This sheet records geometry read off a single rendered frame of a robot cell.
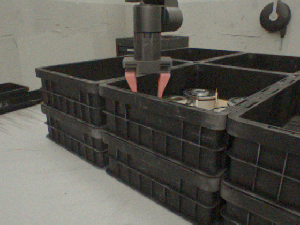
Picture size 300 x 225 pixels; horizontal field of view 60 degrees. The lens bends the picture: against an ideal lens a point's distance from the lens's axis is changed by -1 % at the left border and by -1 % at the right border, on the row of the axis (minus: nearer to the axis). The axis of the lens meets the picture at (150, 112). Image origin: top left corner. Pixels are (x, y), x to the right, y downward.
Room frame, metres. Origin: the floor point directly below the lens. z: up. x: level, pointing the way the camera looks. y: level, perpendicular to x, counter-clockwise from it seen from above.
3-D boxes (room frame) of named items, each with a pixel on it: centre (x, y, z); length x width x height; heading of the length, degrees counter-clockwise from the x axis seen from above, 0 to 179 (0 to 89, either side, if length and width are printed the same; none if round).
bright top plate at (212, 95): (0.72, -0.14, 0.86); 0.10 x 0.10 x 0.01
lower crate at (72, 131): (0.80, 0.10, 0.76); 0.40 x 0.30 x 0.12; 138
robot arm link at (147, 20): (0.56, 0.00, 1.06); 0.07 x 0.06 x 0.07; 144
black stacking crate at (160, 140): (0.59, -0.13, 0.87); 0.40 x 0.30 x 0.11; 138
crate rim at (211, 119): (0.59, -0.13, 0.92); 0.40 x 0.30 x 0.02; 138
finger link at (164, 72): (0.56, -0.01, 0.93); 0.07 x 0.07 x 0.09; 1
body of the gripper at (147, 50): (0.56, 0.01, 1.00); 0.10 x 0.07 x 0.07; 91
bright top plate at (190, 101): (0.65, -0.07, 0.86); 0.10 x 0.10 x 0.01
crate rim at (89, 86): (0.80, 0.10, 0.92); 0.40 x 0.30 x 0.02; 138
